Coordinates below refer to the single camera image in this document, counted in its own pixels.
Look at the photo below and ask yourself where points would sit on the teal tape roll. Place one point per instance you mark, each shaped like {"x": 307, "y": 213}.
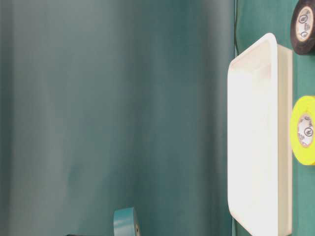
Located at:
{"x": 125, "y": 222}

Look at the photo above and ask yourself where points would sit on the white plastic case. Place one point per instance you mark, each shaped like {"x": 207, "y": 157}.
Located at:
{"x": 259, "y": 158}

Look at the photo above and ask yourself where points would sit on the yellow tape roll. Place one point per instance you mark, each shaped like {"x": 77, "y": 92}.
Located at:
{"x": 302, "y": 130}

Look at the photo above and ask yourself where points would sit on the black tape roll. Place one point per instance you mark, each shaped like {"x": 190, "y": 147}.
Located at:
{"x": 302, "y": 28}

